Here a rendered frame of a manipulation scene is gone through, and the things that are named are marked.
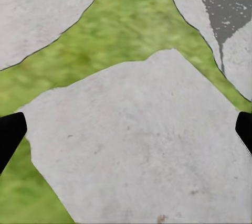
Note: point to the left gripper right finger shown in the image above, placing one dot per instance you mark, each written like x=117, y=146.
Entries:
x=244, y=128

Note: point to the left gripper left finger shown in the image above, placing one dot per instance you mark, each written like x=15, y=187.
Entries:
x=13, y=128

